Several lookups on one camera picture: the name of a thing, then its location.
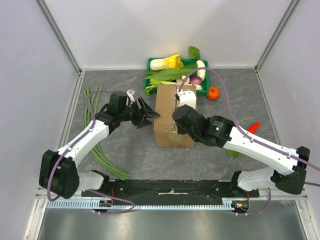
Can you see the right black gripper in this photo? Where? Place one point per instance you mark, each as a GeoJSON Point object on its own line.
{"type": "Point", "coordinates": [178, 116]}

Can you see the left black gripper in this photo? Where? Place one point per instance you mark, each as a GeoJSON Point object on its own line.
{"type": "Point", "coordinates": [146, 111]}

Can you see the brown cardboard express box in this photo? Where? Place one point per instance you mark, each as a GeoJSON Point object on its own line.
{"type": "Point", "coordinates": [164, 128]}

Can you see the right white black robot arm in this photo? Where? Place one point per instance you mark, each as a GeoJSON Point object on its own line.
{"type": "Point", "coordinates": [285, 167]}

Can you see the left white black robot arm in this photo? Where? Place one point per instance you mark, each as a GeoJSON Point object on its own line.
{"type": "Point", "coordinates": [59, 173]}

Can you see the white green leek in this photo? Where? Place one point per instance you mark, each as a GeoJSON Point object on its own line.
{"type": "Point", "coordinates": [154, 83]}

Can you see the small orange pumpkin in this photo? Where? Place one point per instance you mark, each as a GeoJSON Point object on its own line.
{"type": "Point", "coordinates": [213, 93]}

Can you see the white mushroom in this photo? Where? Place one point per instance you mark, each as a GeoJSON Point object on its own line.
{"type": "Point", "coordinates": [181, 79]}

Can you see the purple onion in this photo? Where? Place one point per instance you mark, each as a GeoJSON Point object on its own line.
{"type": "Point", "coordinates": [195, 80]}

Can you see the large green leaf vegetable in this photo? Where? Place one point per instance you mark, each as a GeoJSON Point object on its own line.
{"type": "Point", "coordinates": [171, 74]}

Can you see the green plastic vegetable tray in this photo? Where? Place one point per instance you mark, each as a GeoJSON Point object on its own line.
{"type": "Point", "coordinates": [200, 93]}

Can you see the white radish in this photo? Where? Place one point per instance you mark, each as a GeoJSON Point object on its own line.
{"type": "Point", "coordinates": [201, 72]}

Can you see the loose green lettuce leaf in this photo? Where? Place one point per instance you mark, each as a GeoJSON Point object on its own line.
{"type": "Point", "coordinates": [233, 153]}

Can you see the green long beans bundle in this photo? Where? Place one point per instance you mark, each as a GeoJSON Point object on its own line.
{"type": "Point", "coordinates": [97, 151]}

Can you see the napa cabbage with yellow leaves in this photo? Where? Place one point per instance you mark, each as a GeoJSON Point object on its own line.
{"type": "Point", "coordinates": [170, 62]}

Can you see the orange carrot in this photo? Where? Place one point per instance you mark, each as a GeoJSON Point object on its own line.
{"type": "Point", "coordinates": [254, 127]}

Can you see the green leaf behind tray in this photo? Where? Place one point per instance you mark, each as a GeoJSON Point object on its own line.
{"type": "Point", "coordinates": [193, 53]}

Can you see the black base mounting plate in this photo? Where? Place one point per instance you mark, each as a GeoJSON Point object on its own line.
{"type": "Point", "coordinates": [173, 192]}

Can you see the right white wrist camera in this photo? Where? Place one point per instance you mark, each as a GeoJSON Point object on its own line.
{"type": "Point", "coordinates": [186, 97]}

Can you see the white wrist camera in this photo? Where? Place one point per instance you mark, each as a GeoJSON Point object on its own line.
{"type": "Point", "coordinates": [186, 97]}
{"type": "Point", "coordinates": [130, 94]}

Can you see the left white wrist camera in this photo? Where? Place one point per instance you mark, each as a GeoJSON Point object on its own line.
{"type": "Point", "coordinates": [130, 94]}

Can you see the grey slotted cable duct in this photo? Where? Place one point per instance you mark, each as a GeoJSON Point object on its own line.
{"type": "Point", "coordinates": [97, 204]}

